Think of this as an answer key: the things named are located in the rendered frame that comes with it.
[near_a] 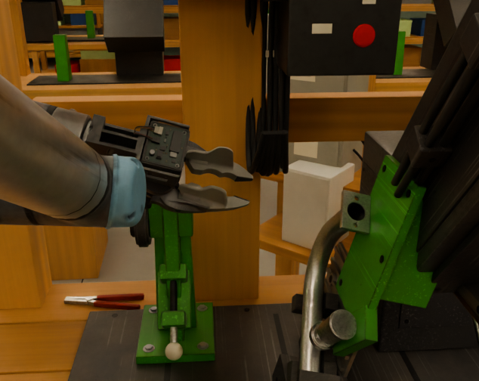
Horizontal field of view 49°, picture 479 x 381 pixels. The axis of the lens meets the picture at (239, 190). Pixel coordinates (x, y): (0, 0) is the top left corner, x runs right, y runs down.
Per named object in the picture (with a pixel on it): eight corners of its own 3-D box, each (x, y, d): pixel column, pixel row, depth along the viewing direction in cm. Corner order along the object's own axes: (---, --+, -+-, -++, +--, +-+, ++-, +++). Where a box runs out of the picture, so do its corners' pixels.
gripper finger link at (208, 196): (252, 210, 64) (180, 184, 63) (240, 225, 69) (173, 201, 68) (259, 188, 65) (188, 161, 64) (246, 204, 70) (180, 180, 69)
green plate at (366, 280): (415, 345, 69) (481, 200, 62) (355, 335, 67) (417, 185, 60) (386, 296, 79) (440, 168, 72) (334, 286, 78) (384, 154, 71)
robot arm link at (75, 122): (44, 177, 66) (63, 121, 69) (81, 185, 67) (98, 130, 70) (39, 150, 59) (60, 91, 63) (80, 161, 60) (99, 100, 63)
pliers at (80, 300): (145, 297, 109) (144, 292, 109) (139, 311, 105) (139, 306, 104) (69, 295, 110) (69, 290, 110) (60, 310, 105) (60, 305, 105)
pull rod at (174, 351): (183, 363, 83) (181, 332, 81) (165, 364, 83) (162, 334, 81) (183, 341, 88) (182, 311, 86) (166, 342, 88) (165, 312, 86)
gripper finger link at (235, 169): (262, 165, 66) (189, 156, 64) (249, 184, 72) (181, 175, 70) (262, 144, 67) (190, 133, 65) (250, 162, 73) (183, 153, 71)
